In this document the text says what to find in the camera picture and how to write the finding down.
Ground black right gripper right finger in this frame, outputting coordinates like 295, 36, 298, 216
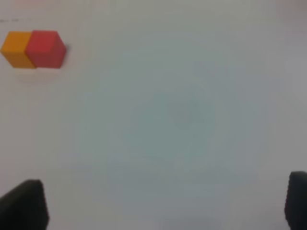
284, 171, 307, 230

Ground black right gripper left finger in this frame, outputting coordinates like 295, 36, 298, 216
0, 180, 49, 230

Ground orange cube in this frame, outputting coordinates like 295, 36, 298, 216
0, 31, 35, 69

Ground red cube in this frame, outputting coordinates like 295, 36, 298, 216
25, 30, 67, 69

